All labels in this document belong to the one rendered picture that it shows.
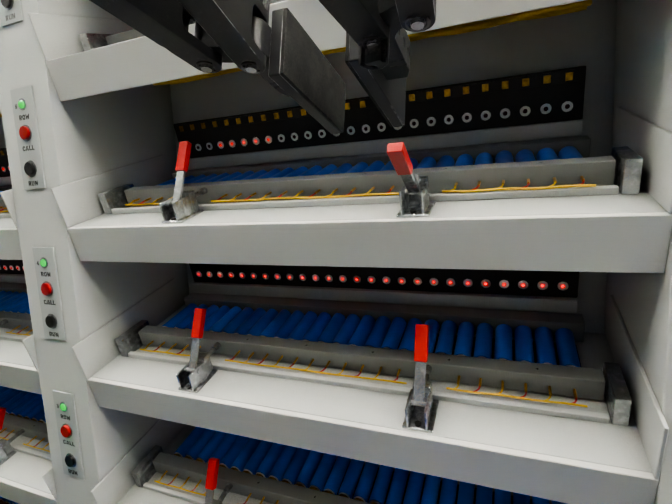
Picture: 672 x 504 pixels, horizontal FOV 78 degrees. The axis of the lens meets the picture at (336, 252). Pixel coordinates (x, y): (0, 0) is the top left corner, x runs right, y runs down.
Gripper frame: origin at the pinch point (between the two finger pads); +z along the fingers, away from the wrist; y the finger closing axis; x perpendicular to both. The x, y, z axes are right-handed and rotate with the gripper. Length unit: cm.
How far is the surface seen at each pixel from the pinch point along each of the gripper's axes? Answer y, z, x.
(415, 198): -0.6, 19.2, -1.7
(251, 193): -20.4, 22.1, 0.4
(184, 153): -26.6, 17.5, 4.2
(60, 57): -40.3, 11.5, 14.7
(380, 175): -4.7, 21.4, 1.3
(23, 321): -66, 26, -18
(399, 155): -0.1, 10.9, -0.5
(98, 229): -37.5, 16.2, -4.5
